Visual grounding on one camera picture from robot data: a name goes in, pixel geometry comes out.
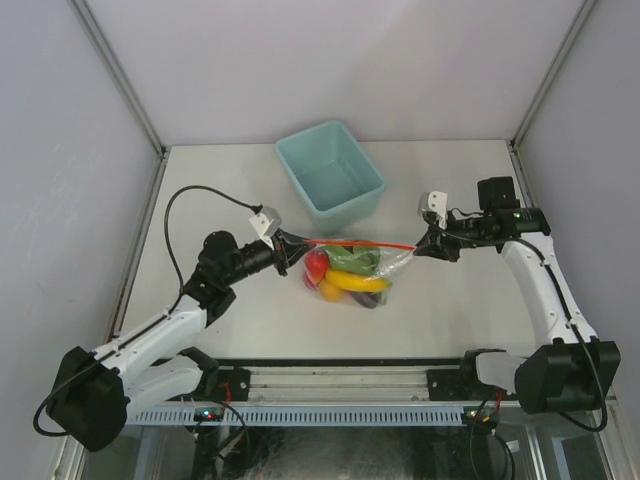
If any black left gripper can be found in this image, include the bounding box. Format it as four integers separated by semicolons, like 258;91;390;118
222;228;314;286

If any orange fake fruit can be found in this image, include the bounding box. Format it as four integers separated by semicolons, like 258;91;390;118
317;279;345;302

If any yellow fake banana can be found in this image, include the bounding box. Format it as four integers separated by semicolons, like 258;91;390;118
325;269;391;293

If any clear zip top bag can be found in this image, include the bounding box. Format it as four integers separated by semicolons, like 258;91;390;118
302;239;416;310

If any purple fake eggplant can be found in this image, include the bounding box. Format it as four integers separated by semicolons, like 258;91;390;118
350;292;379;309

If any green fake leafy vegetable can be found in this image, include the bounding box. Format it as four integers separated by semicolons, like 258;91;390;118
323;245;381;276

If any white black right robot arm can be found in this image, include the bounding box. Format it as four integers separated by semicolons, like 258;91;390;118
414;177;621;416

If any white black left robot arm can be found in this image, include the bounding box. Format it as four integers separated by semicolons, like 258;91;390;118
44;230;312;452

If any light blue plastic bin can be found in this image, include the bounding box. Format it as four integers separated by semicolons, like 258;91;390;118
275;120;387;235

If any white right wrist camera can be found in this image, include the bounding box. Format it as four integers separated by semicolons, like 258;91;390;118
418;191;448;229

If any black left camera cable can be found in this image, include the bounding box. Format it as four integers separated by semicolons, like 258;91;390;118
33;185;264;437

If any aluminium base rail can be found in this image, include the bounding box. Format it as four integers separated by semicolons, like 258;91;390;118
212;365;494;405

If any slotted grey cable duct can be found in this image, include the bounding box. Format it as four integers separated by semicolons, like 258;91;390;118
127;403;472;427

